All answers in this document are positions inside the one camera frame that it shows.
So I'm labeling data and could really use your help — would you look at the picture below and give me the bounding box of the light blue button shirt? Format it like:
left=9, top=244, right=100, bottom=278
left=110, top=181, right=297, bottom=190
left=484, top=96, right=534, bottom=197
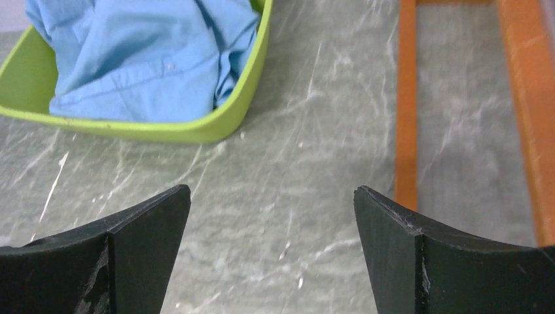
left=26, top=0, right=260, bottom=123

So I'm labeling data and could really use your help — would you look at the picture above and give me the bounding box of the green plastic basin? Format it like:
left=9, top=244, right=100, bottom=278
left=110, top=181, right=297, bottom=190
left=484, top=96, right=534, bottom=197
left=1, top=1, right=274, bottom=144

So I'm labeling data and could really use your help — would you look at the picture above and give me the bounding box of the orange wooden rack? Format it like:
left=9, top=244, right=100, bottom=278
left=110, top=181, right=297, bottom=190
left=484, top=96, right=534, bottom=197
left=394, top=0, right=554, bottom=246

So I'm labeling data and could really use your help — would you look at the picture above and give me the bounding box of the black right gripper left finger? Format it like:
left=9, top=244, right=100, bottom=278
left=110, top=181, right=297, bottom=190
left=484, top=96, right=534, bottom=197
left=1, top=184, right=190, bottom=313

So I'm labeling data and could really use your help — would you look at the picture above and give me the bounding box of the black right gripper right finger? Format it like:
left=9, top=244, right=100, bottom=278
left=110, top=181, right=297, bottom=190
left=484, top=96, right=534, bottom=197
left=354, top=186, right=554, bottom=313

